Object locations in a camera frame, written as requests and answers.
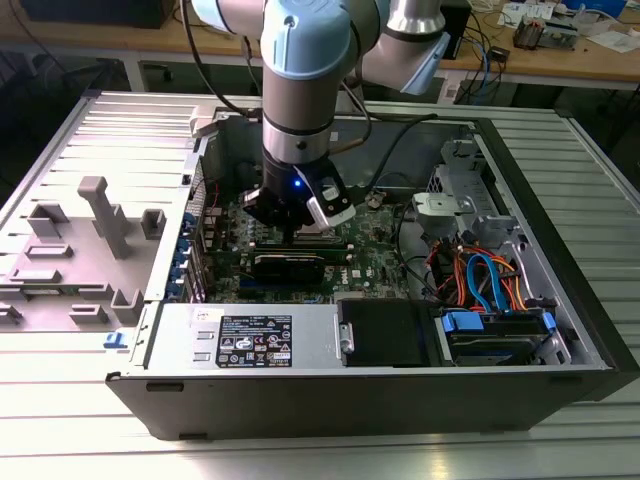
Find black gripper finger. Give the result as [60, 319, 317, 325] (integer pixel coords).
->
[292, 213, 322, 246]
[243, 191, 295, 246]

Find metal socket cover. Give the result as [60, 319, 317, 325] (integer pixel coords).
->
[298, 225, 339, 242]

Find green RAM stick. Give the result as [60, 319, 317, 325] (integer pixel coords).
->
[249, 247, 354, 265]

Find black graphics card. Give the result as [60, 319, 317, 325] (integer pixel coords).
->
[249, 252, 326, 289]

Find green motherboard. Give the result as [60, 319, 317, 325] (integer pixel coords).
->
[199, 187, 431, 305]

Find black drive bay box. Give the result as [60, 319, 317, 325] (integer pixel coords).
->
[337, 299, 441, 369]

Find silver power supply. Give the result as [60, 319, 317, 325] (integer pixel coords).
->
[130, 302, 346, 371]

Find black PC case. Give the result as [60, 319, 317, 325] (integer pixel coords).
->
[104, 102, 639, 442]

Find wooden desk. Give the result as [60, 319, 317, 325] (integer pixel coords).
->
[0, 0, 640, 94]

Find grey parts rack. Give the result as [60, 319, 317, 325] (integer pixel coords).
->
[0, 174, 169, 334]

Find hard disk in blue carrier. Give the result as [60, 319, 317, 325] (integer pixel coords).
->
[434, 307, 559, 366]

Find black monitor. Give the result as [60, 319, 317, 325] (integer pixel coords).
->
[19, 0, 176, 29]

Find black office chair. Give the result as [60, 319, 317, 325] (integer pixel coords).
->
[0, 49, 124, 151]

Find white printed cards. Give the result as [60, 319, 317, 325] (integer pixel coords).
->
[499, 2, 526, 26]

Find metal heat sink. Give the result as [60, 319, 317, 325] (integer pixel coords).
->
[514, 14, 546, 51]

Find grey electronic device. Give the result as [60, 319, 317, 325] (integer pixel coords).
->
[542, 17, 591, 51]

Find white paper sheets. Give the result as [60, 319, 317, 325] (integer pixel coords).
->
[587, 29, 640, 54]

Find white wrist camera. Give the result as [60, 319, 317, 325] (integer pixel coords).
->
[305, 179, 357, 232]

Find black camera cable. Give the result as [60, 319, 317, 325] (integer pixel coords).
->
[179, 0, 440, 189]

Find silver bracket with round hole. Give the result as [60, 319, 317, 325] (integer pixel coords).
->
[410, 191, 476, 239]

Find red orange wire bundle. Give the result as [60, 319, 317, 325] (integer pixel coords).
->
[432, 242, 469, 304]

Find silver disk bay frame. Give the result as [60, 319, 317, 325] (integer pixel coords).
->
[427, 138, 524, 251]

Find blue flat wire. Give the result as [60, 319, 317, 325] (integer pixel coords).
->
[464, 252, 507, 314]

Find blue cable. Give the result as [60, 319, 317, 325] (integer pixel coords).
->
[478, 39, 495, 96]

